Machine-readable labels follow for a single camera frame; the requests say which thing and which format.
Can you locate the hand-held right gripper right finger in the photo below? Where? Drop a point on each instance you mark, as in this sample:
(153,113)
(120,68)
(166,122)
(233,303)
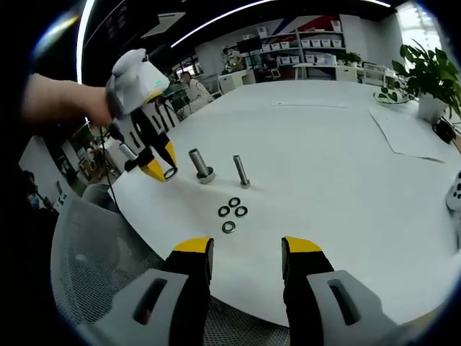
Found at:
(313,284)

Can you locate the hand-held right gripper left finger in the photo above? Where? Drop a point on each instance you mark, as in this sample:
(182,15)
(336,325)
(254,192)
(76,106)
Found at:
(169,299)

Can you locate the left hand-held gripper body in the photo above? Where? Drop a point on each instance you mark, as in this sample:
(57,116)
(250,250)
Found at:
(138,81)

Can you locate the large steel washer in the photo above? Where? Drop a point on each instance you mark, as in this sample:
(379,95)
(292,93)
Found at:
(170,179)
(211,177)

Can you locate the thick threaded steel stud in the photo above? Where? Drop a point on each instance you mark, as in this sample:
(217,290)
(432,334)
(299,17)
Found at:
(199,160)

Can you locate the thin threaded steel stud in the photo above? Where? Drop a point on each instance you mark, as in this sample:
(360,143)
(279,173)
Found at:
(240,169)

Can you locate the small dark washer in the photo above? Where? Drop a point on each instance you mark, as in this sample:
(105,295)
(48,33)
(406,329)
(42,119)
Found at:
(223,227)
(230,202)
(236,212)
(219,211)

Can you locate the white ceiling light strip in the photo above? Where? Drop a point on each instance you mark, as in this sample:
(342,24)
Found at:
(216,23)
(82,43)

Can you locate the grey mesh office chair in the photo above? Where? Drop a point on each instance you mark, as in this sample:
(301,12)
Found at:
(101,259)

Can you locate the white low cabinet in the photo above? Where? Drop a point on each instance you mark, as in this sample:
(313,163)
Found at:
(234,81)

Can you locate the black monitor on stand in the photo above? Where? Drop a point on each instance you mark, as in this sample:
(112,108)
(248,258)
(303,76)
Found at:
(248,45)

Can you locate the grey storage shelf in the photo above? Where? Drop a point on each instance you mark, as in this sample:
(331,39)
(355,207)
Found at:
(299,37)

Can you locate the white handheld controller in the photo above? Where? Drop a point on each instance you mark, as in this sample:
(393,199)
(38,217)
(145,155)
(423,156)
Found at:
(455,194)

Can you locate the white background desk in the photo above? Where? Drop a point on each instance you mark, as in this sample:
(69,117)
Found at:
(317,66)

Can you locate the white paper sheet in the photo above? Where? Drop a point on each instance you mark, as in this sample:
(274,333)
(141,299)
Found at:
(403,133)

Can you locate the row of white storage bins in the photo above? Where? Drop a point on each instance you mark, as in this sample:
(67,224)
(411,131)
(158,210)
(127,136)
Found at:
(317,43)

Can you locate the small black pouch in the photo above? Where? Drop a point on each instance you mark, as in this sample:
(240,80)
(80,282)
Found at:
(446,131)

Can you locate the small green desk plant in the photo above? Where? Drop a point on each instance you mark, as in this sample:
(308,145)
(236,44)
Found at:
(351,57)

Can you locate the white slatted chair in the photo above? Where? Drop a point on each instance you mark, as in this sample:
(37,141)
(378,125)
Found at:
(372,74)

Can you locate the potted green plant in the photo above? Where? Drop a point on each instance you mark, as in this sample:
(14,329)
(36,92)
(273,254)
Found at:
(432,75)

